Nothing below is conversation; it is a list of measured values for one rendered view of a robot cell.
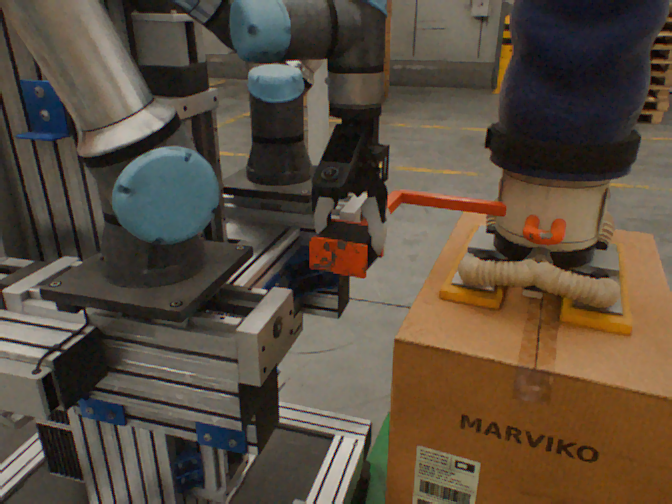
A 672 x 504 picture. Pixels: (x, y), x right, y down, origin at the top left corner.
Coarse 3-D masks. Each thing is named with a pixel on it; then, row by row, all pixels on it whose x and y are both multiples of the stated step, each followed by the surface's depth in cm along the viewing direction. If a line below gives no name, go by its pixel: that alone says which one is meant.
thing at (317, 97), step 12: (324, 72) 384; (324, 84) 387; (312, 96) 390; (324, 96) 391; (312, 108) 394; (324, 108) 394; (312, 120) 398; (324, 120) 397; (312, 132) 401; (324, 132) 401; (312, 144) 405; (324, 144) 404; (312, 156) 409
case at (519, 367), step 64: (448, 256) 110; (640, 256) 110; (448, 320) 88; (512, 320) 88; (640, 320) 88; (448, 384) 83; (512, 384) 79; (576, 384) 76; (640, 384) 74; (448, 448) 88; (512, 448) 84; (576, 448) 80; (640, 448) 76
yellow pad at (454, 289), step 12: (480, 228) 117; (492, 228) 110; (468, 240) 112; (456, 264) 102; (456, 276) 97; (444, 288) 94; (456, 288) 94; (468, 288) 94; (480, 288) 93; (492, 288) 93; (504, 288) 95; (456, 300) 93; (468, 300) 92; (480, 300) 91; (492, 300) 91
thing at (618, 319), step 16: (576, 272) 98; (592, 272) 93; (624, 272) 100; (624, 288) 94; (576, 304) 88; (624, 304) 89; (560, 320) 88; (576, 320) 86; (592, 320) 85; (608, 320) 85; (624, 320) 85
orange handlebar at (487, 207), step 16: (400, 192) 102; (416, 192) 102; (448, 208) 100; (464, 208) 98; (480, 208) 97; (496, 208) 96; (528, 224) 88; (560, 224) 87; (528, 240) 86; (544, 240) 84; (560, 240) 85
